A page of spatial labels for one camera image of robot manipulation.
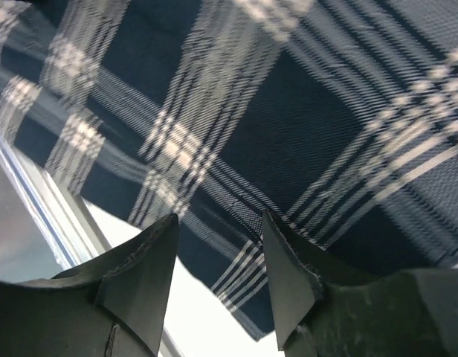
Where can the aluminium rail frame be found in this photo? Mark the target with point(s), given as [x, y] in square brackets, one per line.
[50, 317]

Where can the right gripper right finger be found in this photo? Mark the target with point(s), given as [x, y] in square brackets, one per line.
[298, 274]

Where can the navy plaid pleated skirt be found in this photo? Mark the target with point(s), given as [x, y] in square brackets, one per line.
[339, 116]

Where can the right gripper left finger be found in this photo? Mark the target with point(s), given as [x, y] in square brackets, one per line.
[133, 285]

